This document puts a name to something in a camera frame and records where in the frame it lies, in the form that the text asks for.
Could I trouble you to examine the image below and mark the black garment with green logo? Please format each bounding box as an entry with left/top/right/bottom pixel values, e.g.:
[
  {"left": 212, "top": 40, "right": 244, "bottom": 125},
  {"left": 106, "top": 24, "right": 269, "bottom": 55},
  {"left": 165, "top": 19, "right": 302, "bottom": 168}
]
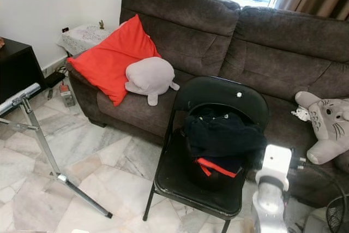
[{"left": 183, "top": 106, "right": 268, "bottom": 160}]

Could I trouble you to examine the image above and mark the small white plush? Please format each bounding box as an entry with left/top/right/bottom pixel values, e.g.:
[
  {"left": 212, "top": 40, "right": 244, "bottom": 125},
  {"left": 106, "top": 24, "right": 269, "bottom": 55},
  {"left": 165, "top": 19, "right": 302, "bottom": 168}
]
[{"left": 292, "top": 106, "right": 311, "bottom": 122}]

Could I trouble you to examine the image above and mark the black folding chair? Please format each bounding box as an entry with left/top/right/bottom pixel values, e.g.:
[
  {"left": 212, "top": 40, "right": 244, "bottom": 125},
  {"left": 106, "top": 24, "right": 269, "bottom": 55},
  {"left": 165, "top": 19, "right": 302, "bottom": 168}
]
[{"left": 143, "top": 76, "right": 270, "bottom": 233}]

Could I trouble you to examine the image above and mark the grey Totoro plush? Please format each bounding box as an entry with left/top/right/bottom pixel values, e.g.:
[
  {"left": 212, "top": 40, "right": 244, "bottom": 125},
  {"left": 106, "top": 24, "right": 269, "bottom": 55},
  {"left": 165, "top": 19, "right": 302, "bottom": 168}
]
[{"left": 292, "top": 91, "right": 349, "bottom": 165}]

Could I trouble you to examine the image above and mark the black floor fan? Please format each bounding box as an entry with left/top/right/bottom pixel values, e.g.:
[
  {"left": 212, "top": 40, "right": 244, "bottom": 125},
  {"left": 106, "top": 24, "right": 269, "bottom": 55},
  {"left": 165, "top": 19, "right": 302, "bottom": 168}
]
[{"left": 326, "top": 195, "right": 349, "bottom": 233}]

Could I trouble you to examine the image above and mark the dark brown sofa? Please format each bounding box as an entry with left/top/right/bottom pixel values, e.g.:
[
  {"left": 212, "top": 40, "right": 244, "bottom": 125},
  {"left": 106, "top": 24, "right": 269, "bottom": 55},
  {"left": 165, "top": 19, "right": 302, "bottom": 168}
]
[{"left": 65, "top": 0, "right": 349, "bottom": 206}]

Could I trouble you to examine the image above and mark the black TV console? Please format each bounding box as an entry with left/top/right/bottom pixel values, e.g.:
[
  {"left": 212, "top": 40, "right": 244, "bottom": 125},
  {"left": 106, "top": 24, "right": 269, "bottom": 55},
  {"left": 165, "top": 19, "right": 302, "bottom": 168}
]
[{"left": 0, "top": 37, "right": 41, "bottom": 103}]

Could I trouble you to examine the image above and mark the grey plush cushion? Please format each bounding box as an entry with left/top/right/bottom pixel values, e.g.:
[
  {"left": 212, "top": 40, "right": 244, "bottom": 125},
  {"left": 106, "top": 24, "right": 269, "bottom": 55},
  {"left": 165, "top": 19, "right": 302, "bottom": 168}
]
[{"left": 124, "top": 57, "right": 179, "bottom": 106}]

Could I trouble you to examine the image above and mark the power strip with light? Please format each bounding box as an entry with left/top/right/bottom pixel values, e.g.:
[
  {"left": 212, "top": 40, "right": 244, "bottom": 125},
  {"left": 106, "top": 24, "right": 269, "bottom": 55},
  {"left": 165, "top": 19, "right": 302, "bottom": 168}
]
[{"left": 59, "top": 82, "right": 77, "bottom": 107}]

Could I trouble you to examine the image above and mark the red cushion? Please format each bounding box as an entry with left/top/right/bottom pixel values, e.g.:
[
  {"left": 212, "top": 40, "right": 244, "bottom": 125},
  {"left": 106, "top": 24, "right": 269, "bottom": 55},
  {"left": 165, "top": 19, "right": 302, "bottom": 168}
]
[{"left": 67, "top": 15, "right": 161, "bottom": 106}]

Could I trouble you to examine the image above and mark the side table with lace cloth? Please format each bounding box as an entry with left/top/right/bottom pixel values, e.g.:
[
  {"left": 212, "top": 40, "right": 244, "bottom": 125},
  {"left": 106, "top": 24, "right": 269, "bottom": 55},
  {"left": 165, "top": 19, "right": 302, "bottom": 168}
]
[{"left": 57, "top": 23, "right": 121, "bottom": 56}]

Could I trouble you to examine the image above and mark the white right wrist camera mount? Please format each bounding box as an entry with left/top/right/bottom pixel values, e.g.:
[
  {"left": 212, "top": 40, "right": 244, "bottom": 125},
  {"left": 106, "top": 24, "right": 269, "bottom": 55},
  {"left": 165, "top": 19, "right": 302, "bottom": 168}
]
[{"left": 262, "top": 144, "right": 293, "bottom": 179}]

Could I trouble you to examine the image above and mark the silver metal clothes rail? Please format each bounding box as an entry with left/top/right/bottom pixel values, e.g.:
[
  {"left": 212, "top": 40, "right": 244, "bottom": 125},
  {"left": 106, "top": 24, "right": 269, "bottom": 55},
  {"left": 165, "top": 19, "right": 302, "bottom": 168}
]
[{"left": 0, "top": 82, "right": 113, "bottom": 219}]

